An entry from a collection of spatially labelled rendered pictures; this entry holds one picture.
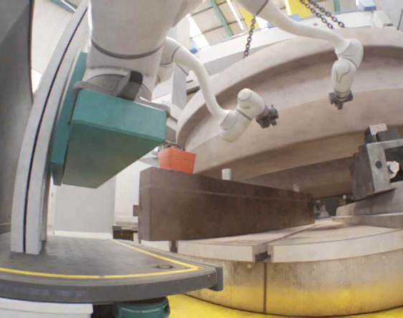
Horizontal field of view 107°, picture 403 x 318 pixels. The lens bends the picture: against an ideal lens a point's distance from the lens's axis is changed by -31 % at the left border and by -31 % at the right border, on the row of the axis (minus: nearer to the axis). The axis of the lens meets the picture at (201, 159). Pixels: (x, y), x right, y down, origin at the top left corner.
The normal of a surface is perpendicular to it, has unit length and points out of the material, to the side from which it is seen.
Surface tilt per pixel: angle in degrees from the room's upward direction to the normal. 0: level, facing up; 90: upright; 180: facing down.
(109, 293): 90
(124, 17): 177
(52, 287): 90
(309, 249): 90
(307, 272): 90
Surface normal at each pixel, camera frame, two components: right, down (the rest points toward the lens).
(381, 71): -0.33, -0.27
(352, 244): -0.53, -0.24
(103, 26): -0.39, 0.83
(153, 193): 0.66, -0.23
